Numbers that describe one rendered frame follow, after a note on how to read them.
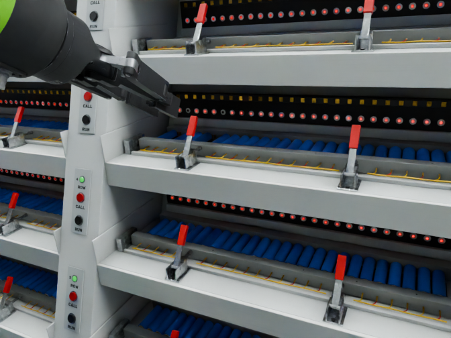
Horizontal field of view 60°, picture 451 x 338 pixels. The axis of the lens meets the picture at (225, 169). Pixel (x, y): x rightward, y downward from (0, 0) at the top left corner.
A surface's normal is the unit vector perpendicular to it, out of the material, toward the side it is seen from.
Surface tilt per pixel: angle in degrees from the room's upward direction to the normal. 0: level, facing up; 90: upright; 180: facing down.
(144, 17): 90
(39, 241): 20
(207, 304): 110
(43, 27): 101
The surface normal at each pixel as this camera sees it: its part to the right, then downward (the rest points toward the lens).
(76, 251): -0.42, 0.00
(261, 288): -0.06, -0.93
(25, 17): 0.85, 0.29
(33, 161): -0.43, 0.34
